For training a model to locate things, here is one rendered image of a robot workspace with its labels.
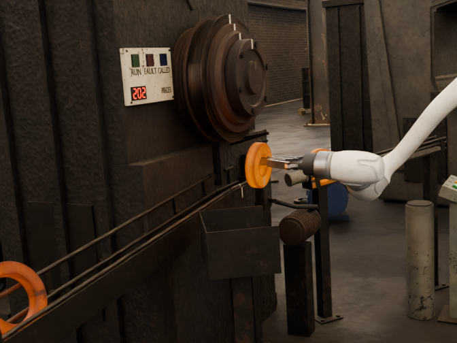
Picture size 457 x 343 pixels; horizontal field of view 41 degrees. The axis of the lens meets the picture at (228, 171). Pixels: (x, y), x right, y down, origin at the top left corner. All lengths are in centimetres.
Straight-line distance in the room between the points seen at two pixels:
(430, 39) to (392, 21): 33
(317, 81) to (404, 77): 642
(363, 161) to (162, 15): 86
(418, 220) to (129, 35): 147
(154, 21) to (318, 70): 913
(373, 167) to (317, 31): 937
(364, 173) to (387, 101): 303
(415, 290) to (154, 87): 149
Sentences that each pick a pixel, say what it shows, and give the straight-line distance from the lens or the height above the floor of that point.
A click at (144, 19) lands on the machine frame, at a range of 211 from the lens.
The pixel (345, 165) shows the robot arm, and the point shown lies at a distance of 190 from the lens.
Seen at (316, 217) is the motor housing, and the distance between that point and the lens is 267.
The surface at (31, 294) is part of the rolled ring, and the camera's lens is 159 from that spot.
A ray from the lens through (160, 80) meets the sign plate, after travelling 212.
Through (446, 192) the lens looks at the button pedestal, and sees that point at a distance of 269.
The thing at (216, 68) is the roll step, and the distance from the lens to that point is 214.
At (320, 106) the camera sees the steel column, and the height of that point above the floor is 34.
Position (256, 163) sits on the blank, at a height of 84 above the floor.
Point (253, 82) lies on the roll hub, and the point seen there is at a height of 110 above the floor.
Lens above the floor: 116
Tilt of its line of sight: 10 degrees down
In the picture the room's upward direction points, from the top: 4 degrees counter-clockwise
